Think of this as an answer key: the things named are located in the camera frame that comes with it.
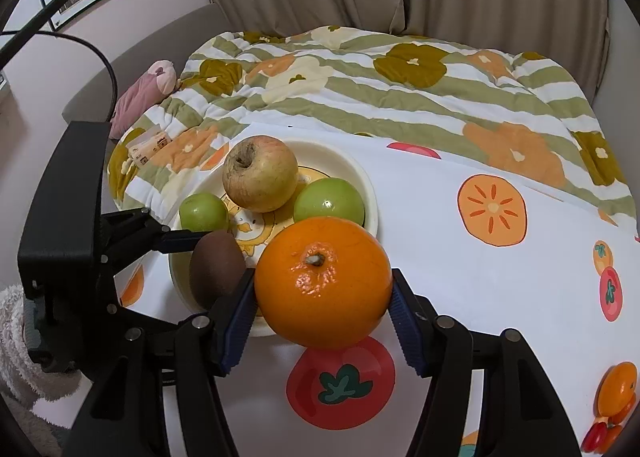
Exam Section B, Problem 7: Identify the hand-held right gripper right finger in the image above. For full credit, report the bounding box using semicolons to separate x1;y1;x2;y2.
385;267;583;457

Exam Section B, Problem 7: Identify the large orange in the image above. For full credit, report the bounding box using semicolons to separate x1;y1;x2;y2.
254;216;393;350
596;361;639;417

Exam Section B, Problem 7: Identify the white fruit-print cloth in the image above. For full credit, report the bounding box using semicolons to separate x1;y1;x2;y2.
115;122;640;457

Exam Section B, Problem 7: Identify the red cherry tomato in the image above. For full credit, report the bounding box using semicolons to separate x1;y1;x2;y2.
580;422;607;454

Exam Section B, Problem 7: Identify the green apple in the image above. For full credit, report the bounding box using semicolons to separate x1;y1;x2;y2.
293;178;366;228
179;193;230;233

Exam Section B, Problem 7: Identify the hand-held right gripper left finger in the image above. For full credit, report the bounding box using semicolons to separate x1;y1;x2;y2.
62;267;258;457

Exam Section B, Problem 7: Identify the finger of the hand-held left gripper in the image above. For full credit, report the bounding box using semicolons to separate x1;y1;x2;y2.
99;207;203;283
112;304;183;335

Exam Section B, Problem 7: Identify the striped floral quilt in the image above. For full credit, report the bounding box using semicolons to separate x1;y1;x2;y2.
107;26;638;223

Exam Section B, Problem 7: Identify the black cable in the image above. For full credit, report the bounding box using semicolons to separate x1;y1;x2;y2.
0;30;119;124

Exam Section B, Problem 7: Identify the small orange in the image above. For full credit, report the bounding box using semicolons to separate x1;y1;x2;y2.
598;423;625;454

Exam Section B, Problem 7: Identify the yellow-red apple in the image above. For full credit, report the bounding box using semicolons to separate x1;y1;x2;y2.
222;136;299;213

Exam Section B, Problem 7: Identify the small printed packet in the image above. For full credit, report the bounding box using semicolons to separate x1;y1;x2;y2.
127;124;172;166

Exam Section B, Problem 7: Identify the pink plush toy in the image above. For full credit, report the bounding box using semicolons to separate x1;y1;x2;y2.
109;60;179;140

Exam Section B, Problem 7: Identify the brown kiwi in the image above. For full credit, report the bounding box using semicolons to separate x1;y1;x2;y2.
189;230;247;312

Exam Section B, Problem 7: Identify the cream bowl with duck print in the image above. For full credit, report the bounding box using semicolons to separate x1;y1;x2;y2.
167;137;378;338

